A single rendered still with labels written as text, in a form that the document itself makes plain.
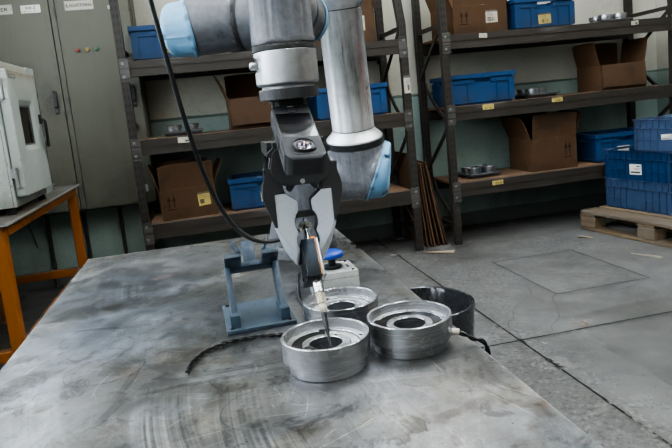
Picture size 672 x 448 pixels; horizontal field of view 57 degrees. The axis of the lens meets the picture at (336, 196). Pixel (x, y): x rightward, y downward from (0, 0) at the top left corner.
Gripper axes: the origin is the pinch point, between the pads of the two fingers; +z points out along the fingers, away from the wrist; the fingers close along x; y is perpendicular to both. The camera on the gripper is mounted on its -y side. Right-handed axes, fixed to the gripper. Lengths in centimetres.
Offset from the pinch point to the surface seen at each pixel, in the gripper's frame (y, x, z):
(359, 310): 3.7, -6.5, 9.6
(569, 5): 347, -273, -70
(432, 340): -7.2, -12.2, 10.8
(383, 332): -5.0, -7.0, 9.6
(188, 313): 26.6, 16.0, 13.2
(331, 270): 22.1, -7.0, 8.7
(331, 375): -7.9, 0.4, 12.3
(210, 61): 342, -8, -51
